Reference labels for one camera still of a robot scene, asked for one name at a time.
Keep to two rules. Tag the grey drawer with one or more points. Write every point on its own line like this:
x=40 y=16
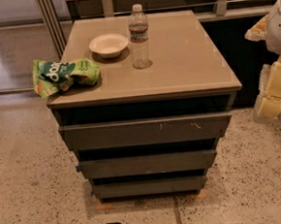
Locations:
x=157 y=186
x=147 y=164
x=181 y=128

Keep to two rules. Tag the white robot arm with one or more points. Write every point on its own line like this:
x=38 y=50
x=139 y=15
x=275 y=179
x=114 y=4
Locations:
x=268 y=103

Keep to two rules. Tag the grey drawer cabinet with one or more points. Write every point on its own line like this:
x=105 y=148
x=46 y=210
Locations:
x=188 y=75

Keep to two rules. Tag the grey bottom drawer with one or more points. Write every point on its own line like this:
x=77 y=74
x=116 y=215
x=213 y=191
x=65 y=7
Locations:
x=157 y=186

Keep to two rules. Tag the grey top drawer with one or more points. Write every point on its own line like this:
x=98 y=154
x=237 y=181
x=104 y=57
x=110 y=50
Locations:
x=181 y=128

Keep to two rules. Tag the clear plastic water bottle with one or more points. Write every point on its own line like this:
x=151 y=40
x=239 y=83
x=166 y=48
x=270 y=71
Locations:
x=138 y=28

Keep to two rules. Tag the white bowl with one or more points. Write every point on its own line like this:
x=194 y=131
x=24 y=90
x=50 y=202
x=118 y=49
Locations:
x=108 y=45

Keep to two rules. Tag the green chip bag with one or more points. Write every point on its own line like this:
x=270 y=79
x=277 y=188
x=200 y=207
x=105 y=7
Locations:
x=52 y=77

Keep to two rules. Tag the metal railing frame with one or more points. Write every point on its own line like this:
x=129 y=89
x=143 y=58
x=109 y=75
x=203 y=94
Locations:
x=224 y=20

